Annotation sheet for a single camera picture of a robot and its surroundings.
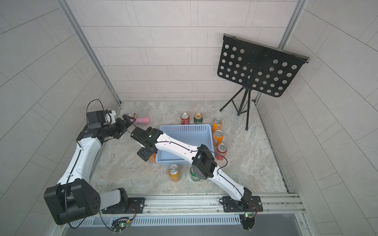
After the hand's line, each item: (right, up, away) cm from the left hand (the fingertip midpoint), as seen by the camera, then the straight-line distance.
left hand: (133, 121), depth 80 cm
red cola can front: (+48, -17, 0) cm, 51 cm away
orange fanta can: (+11, -20, -2) cm, 23 cm away
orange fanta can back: (+48, -3, +11) cm, 49 cm away
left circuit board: (0, -46, -15) cm, 48 cm away
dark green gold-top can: (+36, +1, +14) cm, 39 cm away
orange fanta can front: (+47, -10, +6) cm, 49 cm away
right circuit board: (+59, -47, -12) cm, 76 cm away
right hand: (+8, -18, +3) cm, 20 cm away
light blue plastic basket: (+34, -11, +18) cm, 40 cm away
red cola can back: (+27, 0, +14) cm, 31 cm away
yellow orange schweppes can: (+24, -25, -8) cm, 36 cm away
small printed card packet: (-12, +3, +27) cm, 30 cm away
